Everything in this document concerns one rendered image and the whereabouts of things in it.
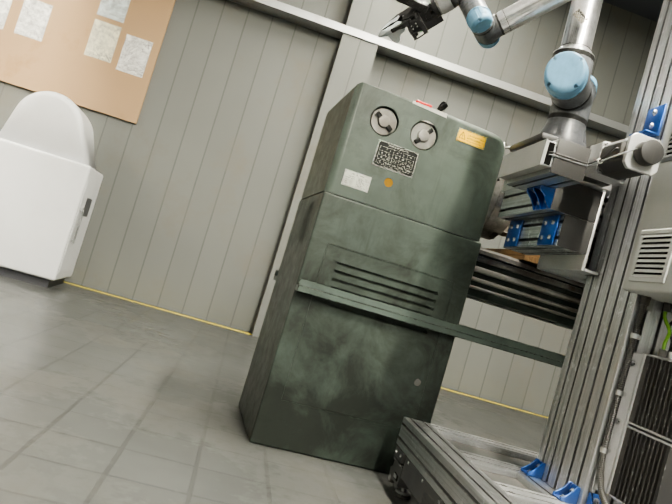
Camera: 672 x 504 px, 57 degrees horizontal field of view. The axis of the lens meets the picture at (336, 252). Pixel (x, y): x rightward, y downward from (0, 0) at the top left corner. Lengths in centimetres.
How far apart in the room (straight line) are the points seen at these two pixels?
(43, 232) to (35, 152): 53
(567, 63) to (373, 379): 116
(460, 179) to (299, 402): 95
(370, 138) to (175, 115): 330
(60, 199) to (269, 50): 207
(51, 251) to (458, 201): 305
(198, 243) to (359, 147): 317
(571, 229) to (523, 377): 400
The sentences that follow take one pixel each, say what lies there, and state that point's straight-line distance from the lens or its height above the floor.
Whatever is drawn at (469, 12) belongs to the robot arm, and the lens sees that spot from 212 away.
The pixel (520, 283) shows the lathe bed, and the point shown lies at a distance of 246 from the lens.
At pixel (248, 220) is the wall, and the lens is 514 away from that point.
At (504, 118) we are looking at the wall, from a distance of 571.
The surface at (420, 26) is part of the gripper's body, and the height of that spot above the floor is 146.
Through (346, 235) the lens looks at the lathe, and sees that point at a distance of 210.
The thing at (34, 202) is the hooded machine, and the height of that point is 52.
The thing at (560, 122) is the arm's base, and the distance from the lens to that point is 201.
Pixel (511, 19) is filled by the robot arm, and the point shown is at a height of 155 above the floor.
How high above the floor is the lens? 58
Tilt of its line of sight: 3 degrees up
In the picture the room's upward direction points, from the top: 17 degrees clockwise
